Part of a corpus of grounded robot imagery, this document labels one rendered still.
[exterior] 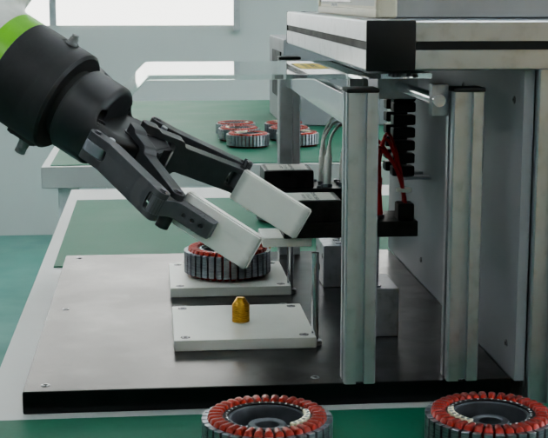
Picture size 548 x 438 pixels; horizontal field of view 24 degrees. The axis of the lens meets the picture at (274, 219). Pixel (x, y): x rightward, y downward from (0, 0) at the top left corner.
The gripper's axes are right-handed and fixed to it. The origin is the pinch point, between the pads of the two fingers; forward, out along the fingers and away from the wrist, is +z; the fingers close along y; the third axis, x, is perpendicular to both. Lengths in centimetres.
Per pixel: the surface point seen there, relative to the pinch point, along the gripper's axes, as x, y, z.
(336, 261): -16, -55, -1
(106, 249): -42, -77, -35
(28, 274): -189, -360, -147
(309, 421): -11.9, 0.7, 11.0
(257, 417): -16.0, -2.8, 6.8
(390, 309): -10.9, -33.4, 9.8
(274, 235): -9.9, -30.2, -4.9
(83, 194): -56, -128, -60
